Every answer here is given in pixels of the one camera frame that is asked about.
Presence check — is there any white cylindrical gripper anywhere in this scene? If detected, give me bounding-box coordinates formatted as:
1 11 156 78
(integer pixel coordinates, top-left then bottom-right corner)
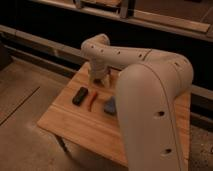
89 59 110 86

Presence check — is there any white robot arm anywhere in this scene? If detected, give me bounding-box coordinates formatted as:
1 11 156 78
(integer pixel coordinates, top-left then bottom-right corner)
81 34 194 171

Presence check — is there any black rectangular block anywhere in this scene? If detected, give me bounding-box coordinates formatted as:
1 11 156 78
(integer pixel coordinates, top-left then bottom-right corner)
72 87 88 106

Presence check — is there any blue sponge block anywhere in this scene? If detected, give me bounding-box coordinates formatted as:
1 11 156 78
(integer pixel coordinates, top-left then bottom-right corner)
104 97 116 115

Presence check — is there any wooden table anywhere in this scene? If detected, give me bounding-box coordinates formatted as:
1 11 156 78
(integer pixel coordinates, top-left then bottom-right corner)
36 61 192 171

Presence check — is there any metal table leg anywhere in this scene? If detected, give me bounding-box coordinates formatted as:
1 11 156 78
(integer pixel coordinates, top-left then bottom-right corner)
55 135 69 153

